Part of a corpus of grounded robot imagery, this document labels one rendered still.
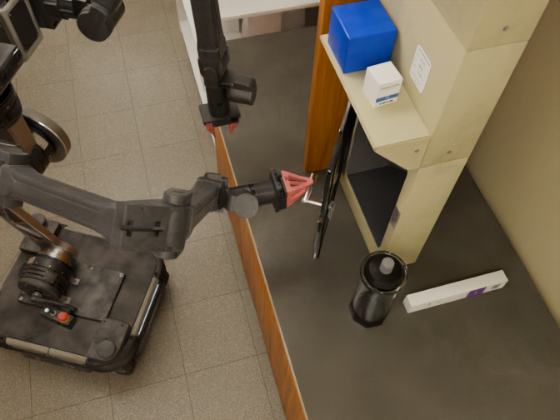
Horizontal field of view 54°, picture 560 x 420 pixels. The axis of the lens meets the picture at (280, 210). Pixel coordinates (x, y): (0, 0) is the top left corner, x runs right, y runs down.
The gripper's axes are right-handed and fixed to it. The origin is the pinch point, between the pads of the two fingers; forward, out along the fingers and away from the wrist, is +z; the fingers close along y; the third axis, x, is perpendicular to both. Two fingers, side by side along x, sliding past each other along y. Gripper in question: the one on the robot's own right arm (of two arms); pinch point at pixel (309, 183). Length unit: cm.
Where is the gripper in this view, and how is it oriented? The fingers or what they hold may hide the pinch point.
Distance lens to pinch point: 134.1
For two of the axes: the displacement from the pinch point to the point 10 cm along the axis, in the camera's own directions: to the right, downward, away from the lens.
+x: -2.6, -8.1, 5.3
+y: 0.3, -5.6, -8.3
